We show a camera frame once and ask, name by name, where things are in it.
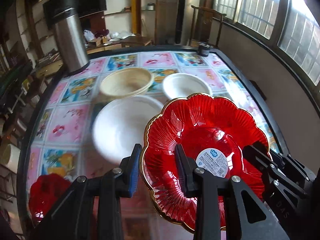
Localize cream plastic colander basket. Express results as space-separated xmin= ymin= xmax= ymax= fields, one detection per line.
xmin=99 ymin=67 xmax=155 ymax=100

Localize red scalloped glass plate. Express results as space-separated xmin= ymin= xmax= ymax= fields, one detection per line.
xmin=140 ymin=93 xmax=270 ymax=232

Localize black television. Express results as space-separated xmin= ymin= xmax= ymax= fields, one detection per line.
xmin=43 ymin=0 xmax=106 ymax=29

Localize colourful floral tablecloth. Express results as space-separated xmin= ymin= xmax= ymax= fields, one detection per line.
xmin=26 ymin=51 xmax=281 ymax=240

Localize stainless steel thermos jug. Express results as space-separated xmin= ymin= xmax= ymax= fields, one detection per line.
xmin=53 ymin=8 xmax=89 ymax=75

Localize dark wooden chair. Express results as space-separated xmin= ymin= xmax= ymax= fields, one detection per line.
xmin=188 ymin=5 xmax=227 ymax=48

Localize white cylindrical humidifier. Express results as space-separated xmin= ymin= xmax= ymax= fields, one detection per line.
xmin=1 ymin=144 xmax=21 ymax=173

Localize small white bowl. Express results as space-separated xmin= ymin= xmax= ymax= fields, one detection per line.
xmin=162 ymin=73 xmax=212 ymax=100

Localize small black round object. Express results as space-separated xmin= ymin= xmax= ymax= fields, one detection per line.
xmin=197 ymin=43 xmax=210 ymax=57

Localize large white bowl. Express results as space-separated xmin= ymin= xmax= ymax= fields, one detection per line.
xmin=92 ymin=95 xmax=163 ymax=165

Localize low wooden tv cabinet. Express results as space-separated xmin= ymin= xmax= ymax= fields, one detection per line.
xmin=87 ymin=36 xmax=153 ymax=54

